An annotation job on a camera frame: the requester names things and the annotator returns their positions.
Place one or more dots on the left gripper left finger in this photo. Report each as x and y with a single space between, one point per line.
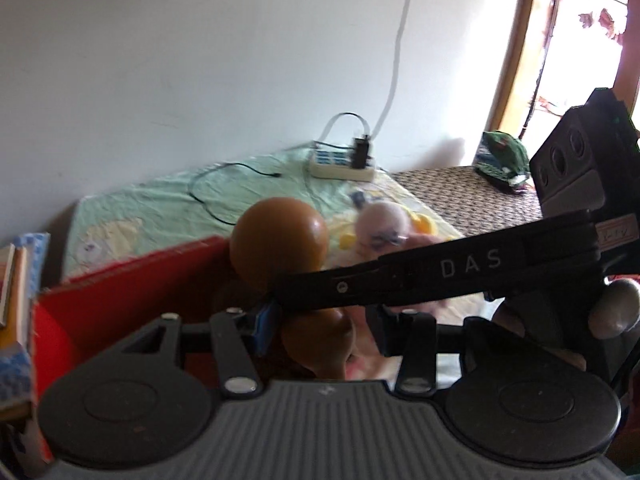
217 352

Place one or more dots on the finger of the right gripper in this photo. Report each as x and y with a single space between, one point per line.
489 262

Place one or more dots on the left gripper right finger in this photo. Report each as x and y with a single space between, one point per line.
418 339

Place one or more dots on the brown wooden gourd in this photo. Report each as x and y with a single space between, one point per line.
280 236

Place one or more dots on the patterned brown blanket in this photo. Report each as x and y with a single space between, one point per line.
467 201

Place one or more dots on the yellow plush toy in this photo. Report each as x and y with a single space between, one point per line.
421 223

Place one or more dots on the pink plush bunny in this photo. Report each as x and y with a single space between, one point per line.
382 228

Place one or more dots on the green cartoon bed sheet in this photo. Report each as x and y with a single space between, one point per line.
180 208

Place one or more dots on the large red cardboard box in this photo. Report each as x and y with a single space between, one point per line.
100 409

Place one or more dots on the black power adapter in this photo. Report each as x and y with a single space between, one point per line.
360 152

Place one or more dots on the white power strip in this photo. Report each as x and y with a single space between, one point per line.
336 165

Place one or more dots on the stack of books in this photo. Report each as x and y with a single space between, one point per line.
21 267

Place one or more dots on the wooden door frame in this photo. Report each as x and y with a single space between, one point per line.
521 70

